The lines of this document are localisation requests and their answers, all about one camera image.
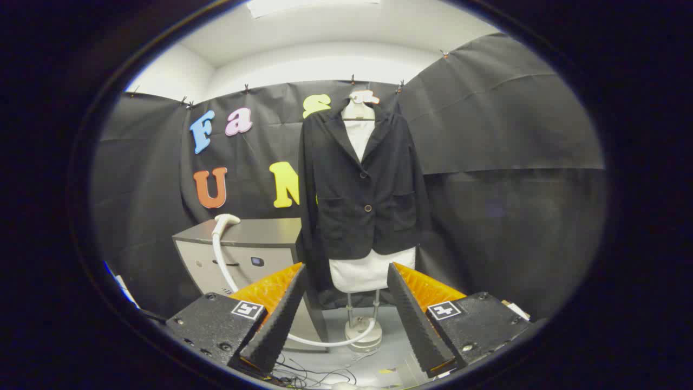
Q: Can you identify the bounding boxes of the black floor cables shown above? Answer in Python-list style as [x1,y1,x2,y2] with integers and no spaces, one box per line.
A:
[270,352,359,388]

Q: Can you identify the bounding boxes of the ceiling light panel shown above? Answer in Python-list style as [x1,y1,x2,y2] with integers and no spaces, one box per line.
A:
[246,0,382,20]

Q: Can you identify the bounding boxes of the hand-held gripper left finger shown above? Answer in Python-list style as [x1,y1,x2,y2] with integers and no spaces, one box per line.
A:
[165,263,309,377]

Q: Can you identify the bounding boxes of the grey cabinet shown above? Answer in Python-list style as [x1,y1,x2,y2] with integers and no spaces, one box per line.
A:
[172,218,328,353]

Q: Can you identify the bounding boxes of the white garment steamer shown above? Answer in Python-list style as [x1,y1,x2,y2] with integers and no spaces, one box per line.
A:
[211,213,380,348]

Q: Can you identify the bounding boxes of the small cardboard box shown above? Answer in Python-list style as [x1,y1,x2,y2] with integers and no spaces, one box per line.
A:
[501,300,531,321]

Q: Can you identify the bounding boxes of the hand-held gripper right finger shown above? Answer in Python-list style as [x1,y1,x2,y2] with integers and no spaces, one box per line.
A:
[386,262,534,379]

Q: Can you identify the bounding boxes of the black jacket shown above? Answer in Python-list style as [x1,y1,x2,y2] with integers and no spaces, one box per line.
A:
[298,100,432,294]

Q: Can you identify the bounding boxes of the white mannequin on stand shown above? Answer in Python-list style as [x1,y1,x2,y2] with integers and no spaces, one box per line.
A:
[329,89,416,353]

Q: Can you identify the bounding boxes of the black backdrop cloth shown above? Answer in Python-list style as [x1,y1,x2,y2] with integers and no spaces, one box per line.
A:
[89,32,607,321]

